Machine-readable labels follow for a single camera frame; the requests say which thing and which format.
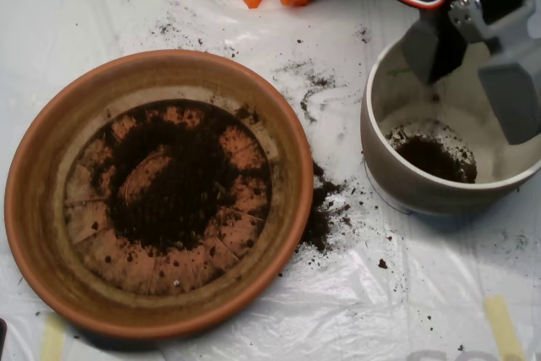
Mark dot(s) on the terracotta plant saucer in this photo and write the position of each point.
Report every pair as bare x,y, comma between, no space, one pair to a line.
42,209

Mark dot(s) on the spilled dark soil pile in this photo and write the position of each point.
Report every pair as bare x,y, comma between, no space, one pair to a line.
321,217

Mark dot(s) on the green label sticker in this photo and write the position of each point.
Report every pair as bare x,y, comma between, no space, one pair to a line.
397,71

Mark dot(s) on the dark object at edge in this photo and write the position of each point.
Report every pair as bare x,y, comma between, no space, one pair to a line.
2,335

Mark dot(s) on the white ceramic pot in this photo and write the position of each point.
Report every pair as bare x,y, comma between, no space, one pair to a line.
393,179

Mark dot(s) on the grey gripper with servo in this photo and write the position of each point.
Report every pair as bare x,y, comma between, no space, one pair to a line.
486,27

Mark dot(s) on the small dark maroon fragment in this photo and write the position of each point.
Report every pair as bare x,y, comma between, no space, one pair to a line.
383,264

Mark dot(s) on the white plastic cover sheet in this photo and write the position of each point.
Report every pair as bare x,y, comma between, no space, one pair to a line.
380,314

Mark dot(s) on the beige masking tape strip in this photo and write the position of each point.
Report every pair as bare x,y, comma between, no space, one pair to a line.
503,327
53,340

